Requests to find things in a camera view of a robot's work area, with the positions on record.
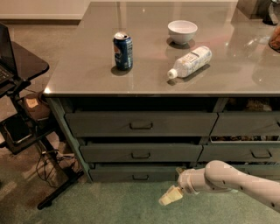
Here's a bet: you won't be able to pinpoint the grey drawer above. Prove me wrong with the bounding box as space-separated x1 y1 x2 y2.
190 164 280 181
212 112 280 137
80 143 202 163
198 142 280 162
89 163 189 183
65 111 217 137

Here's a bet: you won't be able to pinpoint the grey drawer cabinet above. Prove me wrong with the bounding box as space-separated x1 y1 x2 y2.
45 1 280 181

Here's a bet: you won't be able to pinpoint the white plastic bottle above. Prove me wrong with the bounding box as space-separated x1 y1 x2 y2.
167 46 212 79

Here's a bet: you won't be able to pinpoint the blue soda can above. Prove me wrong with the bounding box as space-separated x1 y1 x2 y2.
113 31 133 71

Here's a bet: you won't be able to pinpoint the brown bag under stand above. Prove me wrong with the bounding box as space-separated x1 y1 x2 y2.
24 92 51 122

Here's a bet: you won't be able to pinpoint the white bowl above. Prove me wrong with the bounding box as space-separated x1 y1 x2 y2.
168 20 198 45

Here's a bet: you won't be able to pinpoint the black laptop stand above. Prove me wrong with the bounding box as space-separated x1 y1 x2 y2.
0 40 85 211

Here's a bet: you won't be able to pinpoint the brown object at counter edge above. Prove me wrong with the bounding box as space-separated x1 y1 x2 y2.
269 25 280 52

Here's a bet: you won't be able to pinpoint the black laptop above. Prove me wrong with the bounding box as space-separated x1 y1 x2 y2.
0 24 18 84

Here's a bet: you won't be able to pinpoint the black cables on floor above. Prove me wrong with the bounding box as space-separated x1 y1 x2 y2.
34 139 78 189

